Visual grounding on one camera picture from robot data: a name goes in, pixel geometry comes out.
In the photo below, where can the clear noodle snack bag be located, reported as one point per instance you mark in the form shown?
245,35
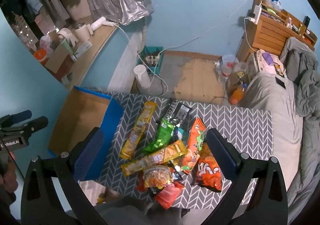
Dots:
156,176

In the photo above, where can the clear bottle with red label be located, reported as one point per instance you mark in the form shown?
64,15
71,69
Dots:
225,72

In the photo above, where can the red snack packet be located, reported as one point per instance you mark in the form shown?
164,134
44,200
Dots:
168,195

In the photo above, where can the wooden counter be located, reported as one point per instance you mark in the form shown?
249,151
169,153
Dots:
100,40

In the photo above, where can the beige power strip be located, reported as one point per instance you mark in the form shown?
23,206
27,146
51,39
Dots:
152,59

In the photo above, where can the grey duvet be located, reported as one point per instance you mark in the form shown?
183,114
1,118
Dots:
307,77

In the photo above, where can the flat white carton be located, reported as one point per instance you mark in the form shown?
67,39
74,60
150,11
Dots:
82,49

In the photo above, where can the white mug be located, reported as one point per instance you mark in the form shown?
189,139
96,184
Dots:
81,33

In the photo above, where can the white hair dryer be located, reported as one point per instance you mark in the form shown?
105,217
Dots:
100,22

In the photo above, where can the open brown cardboard box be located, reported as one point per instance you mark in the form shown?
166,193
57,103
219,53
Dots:
58,57

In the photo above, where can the orange snack bag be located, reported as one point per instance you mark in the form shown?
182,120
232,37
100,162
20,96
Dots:
208,172

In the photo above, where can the orange soda bottle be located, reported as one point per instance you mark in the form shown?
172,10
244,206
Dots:
236,97

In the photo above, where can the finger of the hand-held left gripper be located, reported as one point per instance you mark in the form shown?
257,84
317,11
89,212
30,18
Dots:
38,122
21,115

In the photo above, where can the teal shark snack bag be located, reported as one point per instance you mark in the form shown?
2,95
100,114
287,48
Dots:
180,135

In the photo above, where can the black white-print snack bag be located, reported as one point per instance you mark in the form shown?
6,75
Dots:
178,111

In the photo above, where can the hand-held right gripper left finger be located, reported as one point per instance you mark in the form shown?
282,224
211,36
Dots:
88,155

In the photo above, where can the wooden headboard shelf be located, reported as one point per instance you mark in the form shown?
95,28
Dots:
270,32

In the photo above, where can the cardboard box with blue rim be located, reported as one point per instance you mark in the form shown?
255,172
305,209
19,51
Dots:
80,110

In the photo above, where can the person's left hand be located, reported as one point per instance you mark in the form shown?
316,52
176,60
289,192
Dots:
11,175

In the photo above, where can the black blue-figure snack bag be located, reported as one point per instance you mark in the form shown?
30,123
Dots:
176,173

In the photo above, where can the teal basket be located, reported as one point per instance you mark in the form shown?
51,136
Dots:
160,65

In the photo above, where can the orange and green snack packet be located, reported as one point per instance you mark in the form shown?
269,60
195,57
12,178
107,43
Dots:
195,145

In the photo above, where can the orange cup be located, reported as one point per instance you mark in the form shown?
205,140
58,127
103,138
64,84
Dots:
40,56

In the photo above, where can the clear plastic bag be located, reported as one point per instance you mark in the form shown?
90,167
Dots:
228,59

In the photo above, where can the white kettle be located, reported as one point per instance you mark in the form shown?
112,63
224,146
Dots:
142,77

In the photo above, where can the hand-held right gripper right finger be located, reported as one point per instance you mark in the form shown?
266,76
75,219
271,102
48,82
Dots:
221,152

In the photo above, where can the long yellow snack packet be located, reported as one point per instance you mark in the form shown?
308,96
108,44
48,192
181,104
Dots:
160,156
138,127

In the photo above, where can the white power strip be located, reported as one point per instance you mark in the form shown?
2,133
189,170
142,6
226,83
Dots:
256,12

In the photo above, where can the black phone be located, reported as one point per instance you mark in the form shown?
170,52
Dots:
280,82

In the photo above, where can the green snack bag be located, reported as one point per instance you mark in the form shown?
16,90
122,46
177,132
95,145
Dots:
162,137

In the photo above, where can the grey herringbone tablecloth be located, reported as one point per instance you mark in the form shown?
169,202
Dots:
237,125

